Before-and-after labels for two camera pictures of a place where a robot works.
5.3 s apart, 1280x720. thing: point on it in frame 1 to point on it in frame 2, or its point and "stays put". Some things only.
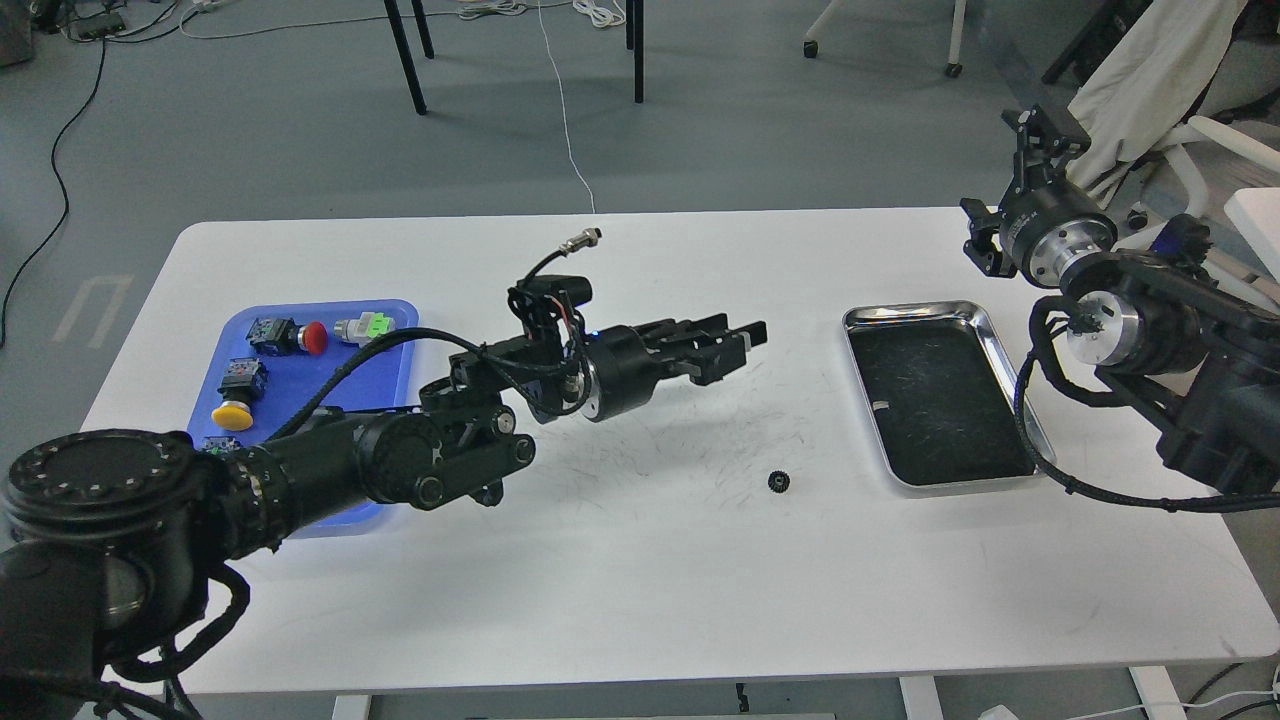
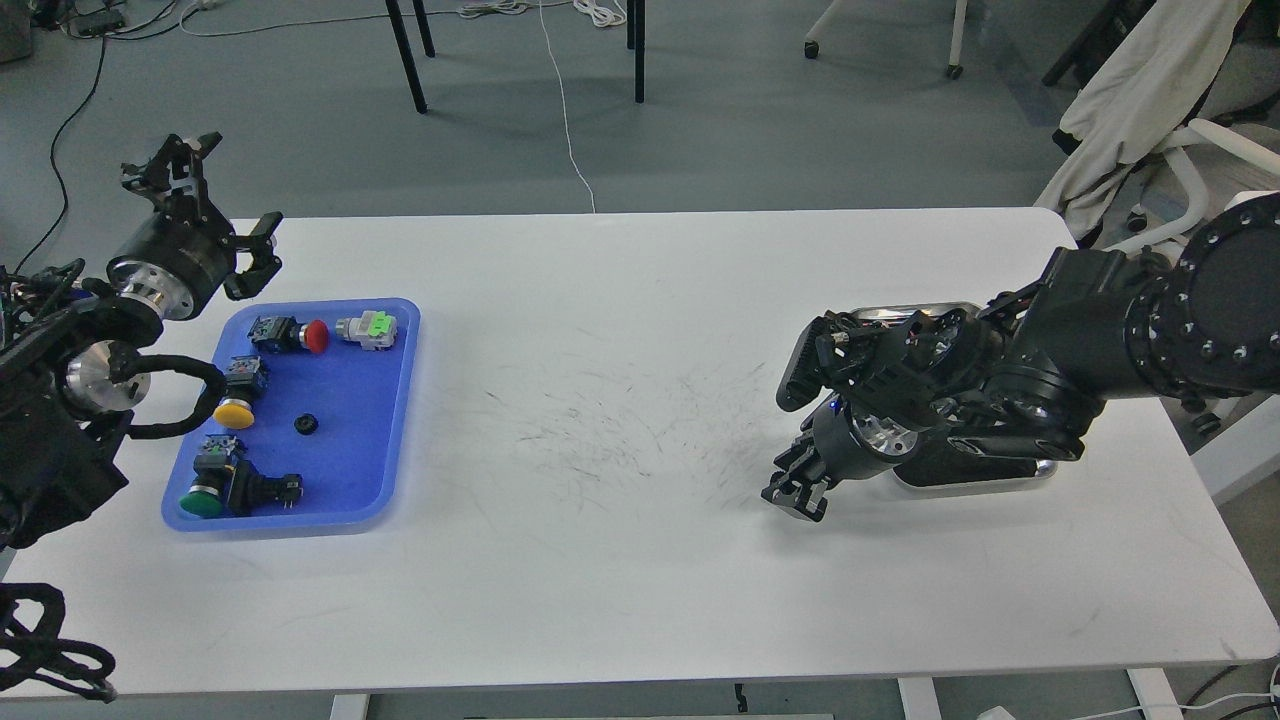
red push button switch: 281,336 stays put
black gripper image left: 612,373 to 181,254
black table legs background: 635,41 stays put
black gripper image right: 1044,228 to 829,449
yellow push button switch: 244,380 stays put
